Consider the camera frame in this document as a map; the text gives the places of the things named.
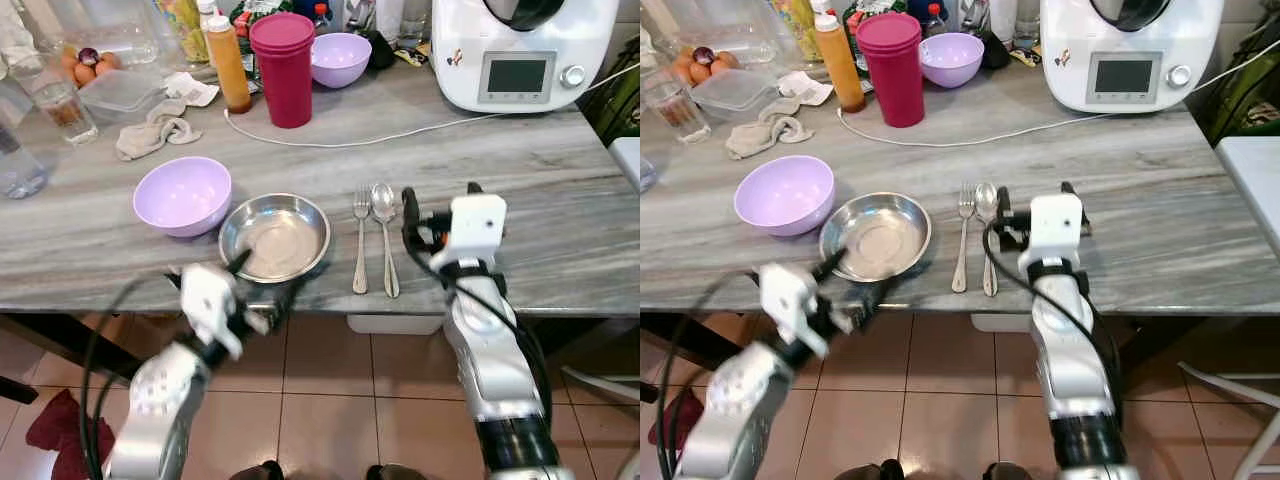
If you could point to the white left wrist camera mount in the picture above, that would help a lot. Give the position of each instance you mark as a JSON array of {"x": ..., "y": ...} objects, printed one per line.
[
  {"x": 208, "y": 298},
  {"x": 790, "y": 298}
]

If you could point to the magenta lidded plastic tumbler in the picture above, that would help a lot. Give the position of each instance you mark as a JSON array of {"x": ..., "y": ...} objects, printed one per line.
[
  {"x": 892, "y": 70},
  {"x": 284, "y": 70}
]

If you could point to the silver metal fork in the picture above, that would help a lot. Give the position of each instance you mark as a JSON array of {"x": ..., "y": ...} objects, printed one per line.
[
  {"x": 361, "y": 240},
  {"x": 962, "y": 240}
]

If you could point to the small clear plastic container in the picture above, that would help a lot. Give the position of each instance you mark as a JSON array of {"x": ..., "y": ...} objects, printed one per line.
[
  {"x": 122, "y": 95},
  {"x": 735, "y": 92}
]

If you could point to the purple onion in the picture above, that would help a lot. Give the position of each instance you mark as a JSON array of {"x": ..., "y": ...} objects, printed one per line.
[
  {"x": 88, "y": 56},
  {"x": 703, "y": 54}
]

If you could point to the clear glass jar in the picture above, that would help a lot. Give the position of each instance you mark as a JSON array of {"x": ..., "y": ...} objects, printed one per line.
[
  {"x": 1025, "y": 22},
  {"x": 415, "y": 22}
]

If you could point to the clear drinking glass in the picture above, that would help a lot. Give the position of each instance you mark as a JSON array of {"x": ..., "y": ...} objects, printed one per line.
[
  {"x": 62, "y": 105},
  {"x": 677, "y": 105}
]

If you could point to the clear water bottle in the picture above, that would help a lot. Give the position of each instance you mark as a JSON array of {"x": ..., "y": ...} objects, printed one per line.
[
  {"x": 646, "y": 172},
  {"x": 15, "y": 165}
]

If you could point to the beige crumpled cloth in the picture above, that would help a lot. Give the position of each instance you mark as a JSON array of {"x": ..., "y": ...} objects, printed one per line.
[
  {"x": 150, "y": 132},
  {"x": 765, "y": 130}
]

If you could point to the white kitchen food processor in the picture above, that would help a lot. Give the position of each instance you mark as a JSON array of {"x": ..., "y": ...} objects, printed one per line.
[
  {"x": 1125, "y": 40},
  {"x": 520, "y": 40}
]

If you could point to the dark bottle with red cap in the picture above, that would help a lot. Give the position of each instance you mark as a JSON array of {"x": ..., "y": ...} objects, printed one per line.
[
  {"x": 935, "y": 15},
  {"x": 321, "y": 14}
]

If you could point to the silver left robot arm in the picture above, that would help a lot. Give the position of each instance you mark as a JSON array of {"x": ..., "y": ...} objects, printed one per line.
[
  {"x": 730, "y": 410},
  {"x": 160, "y": 410}
]

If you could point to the large clear plastic box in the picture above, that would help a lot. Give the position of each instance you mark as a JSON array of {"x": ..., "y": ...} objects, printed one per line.
[
  {"x": 720, "y": 22},
  {"x": 100, "y": 25}
]

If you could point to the white crumpled napkin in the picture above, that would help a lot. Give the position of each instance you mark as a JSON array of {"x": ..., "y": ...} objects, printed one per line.
[
  {"x": 192, "y": 89},
  {"x": 805, "y": 88}
]

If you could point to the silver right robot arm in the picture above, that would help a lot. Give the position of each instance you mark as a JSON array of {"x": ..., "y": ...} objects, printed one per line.
[
  {"x": 1085, "y": 370},
  {"x": 495, "y": 360}
]

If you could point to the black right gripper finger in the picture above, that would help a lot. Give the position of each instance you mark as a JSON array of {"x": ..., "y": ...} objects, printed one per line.
[
  {"x": 1004, "y": 205},
  {"x": 411, "y": 210},
  {"x": 1071, "y": 189},
  {"x": 474, "y": 189}
]

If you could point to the black right robot foot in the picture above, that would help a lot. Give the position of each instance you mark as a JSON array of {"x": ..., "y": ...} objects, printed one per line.
[
  {"x": 1008, "y": 472},
  {"x": 395, "y": 472}
]

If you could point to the black robot foot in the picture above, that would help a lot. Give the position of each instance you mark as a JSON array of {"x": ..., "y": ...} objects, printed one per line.
[
  {"x": 865, "y": 471},
  {"x": 395, "y": 472},
  {"x": 1008, "y": 472}
]

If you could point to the red cloth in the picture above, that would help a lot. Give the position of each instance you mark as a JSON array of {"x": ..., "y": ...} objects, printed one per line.
[
  {"x": 668, "y": 425},
  {"x": 55, "y": 430}
]

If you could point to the white chair frame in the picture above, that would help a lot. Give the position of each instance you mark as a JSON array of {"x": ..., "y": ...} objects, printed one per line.
[
  {"x": 1235, "y": 395},
  {"x": 595, "y": 385}
]

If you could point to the brown egg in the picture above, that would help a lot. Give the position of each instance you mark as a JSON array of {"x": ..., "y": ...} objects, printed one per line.
[
  {"x": 700, "y": 73},
  {"x": 727, "y": 59},
  {"x": 69, "y": 62},
  {"x": 109, "y": 60},
  {"x": 85, "y": 74},
  {"x": 684, "y": 62}
]

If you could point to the orange sauce squeeze bottle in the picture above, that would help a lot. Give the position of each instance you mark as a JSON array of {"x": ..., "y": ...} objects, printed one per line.
[
  {"x": 229, "y": 68},
  {"x": 840, "y": 68}
]

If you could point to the silver metal spoon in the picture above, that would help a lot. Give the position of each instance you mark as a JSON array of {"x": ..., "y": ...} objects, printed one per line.
[
  {"x": 988, "y": 245},
  {"x": 386, "y": 240}
]

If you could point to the white tray under table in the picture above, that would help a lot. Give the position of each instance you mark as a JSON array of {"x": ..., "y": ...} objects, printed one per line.
[
  {"x": 1000, "y": 322},
  {"x": 395, "y": 324}
]

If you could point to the stainless steel deep plate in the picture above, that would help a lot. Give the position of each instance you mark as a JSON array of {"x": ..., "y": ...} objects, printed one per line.
[
  {"x": 278, "y": 238},
  {"x": 880, "y": 240}
]

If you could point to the black left robot foot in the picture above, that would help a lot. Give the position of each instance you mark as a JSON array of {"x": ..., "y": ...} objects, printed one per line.
[{"x": 865, "y": 471}]

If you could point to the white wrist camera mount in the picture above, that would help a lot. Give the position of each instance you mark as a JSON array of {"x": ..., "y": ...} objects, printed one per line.
[
  {"x": 790, "y": 298},
  {"x": 477, "y": 225},
  {"x": 1055, "y": 225},
  {"x": 208, "y": 298}
]

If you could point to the large lilac plastic bowl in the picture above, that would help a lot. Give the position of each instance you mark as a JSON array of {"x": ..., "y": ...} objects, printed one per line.
[
  {"x": 183, "y": 195},
  {"x": 785, "y": 195}
]

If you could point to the yellow green bottle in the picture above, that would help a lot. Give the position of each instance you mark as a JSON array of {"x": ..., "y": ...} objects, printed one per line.
[
  {"x": 800, "y": 20},
  {"x": 186, "y": 25}
]

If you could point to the small black object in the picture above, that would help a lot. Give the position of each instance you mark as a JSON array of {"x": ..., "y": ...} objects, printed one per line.
[
  {"x": 380, "y": 50},
  {"x": 995, "y": 50}
]

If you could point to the dark table frame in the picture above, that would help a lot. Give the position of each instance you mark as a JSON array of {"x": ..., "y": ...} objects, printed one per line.
[
  {"x": 668, "y": 345},
  {"x": 60, "y": 340}
]

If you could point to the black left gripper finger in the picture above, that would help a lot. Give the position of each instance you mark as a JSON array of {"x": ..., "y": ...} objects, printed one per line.
[
  {"x": 831, "y": 266},
  {"x": 302, "y": 284},
  {"x": 239, "y": 264},
  {"x": 890, "y": 287}
]

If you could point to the small lilac plastic bowl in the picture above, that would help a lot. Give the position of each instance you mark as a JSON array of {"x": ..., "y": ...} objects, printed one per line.
[
  {"x": 950, "y": 58},
  {"x": 340, "y": 58}
]

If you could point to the white side counter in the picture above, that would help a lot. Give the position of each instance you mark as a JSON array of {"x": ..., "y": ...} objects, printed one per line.
[
  {"x": 1252, "y": 180},
  {"x": 626, "y": 160}
]

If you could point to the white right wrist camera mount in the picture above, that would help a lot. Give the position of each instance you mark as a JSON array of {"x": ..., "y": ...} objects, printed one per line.
[
  {"x": 1055, "y": 225},
  {"x": 477, "y": 225}
]

